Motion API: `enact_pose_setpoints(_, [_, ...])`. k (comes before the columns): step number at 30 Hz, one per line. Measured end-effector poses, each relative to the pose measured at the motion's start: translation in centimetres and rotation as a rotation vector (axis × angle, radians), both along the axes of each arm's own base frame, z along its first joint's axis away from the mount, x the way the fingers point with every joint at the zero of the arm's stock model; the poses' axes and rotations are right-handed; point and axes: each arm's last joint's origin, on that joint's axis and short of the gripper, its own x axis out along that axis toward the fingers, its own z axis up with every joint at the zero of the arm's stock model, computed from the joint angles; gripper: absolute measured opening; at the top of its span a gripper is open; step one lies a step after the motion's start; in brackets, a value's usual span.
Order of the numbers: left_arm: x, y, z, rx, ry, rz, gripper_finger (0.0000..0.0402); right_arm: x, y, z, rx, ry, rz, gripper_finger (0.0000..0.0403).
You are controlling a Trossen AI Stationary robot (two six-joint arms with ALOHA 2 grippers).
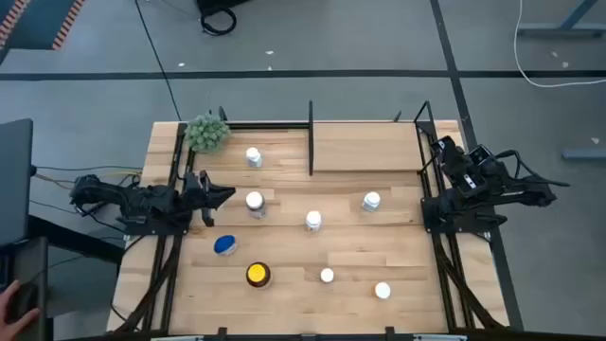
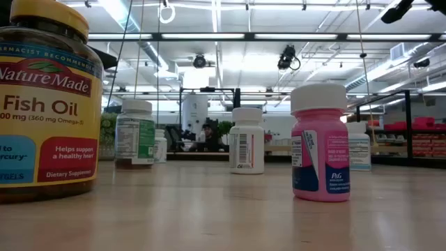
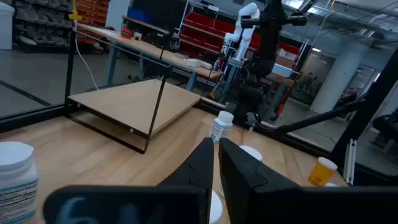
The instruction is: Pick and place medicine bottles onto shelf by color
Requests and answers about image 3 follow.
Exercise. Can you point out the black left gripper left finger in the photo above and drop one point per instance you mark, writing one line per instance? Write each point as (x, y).
(196, 174)

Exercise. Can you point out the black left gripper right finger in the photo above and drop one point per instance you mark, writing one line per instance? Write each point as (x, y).
(242, 174)

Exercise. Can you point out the white bottle dark green label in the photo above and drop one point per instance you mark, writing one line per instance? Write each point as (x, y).
(220, 129)

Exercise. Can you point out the orange pill vial white cap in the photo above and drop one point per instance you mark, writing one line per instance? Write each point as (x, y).
(320, 174)

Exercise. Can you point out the white bottle blue label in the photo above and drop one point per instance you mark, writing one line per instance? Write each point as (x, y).
(15, 186)

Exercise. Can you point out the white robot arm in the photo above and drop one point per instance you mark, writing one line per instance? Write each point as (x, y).
(245, 34)

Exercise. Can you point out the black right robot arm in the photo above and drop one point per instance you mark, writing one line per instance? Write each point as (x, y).
(267, 56)

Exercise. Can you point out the white benchtop device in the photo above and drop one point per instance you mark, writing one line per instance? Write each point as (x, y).
(194, 62)

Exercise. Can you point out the long wooden workbench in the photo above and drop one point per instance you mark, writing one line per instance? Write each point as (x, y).
(149, 49)

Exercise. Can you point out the person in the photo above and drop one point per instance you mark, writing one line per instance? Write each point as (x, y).
(349, 95)

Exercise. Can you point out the white pillar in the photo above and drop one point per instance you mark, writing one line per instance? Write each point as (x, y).
(339, 81)

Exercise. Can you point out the black benchtop device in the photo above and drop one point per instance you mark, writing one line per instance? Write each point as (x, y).
(169, 42)

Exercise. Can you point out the red bin rack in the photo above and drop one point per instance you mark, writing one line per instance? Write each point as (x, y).
(202, 28)

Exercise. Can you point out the red round item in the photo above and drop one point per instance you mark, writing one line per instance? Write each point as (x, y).
(127, 33)

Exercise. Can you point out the blue crate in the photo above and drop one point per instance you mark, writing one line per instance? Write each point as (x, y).
(140, 15)

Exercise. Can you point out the orange bin rack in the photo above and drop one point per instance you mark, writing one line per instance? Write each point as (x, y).
(93, 15)

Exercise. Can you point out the yellow power plug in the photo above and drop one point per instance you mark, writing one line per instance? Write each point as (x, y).
(74, 15)

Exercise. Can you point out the grey bin shelving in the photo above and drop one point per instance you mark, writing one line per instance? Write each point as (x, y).
(40, 28)

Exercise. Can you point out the white waste container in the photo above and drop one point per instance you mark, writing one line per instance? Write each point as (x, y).
(6, 28)

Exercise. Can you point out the wooden shelf black metal frame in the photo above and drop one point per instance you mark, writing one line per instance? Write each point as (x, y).
(133, 102)

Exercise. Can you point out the white metal bracket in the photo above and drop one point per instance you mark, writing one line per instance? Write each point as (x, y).
(349, 161)

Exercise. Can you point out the black aluminium table frame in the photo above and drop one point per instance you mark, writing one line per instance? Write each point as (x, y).
(31, 118)

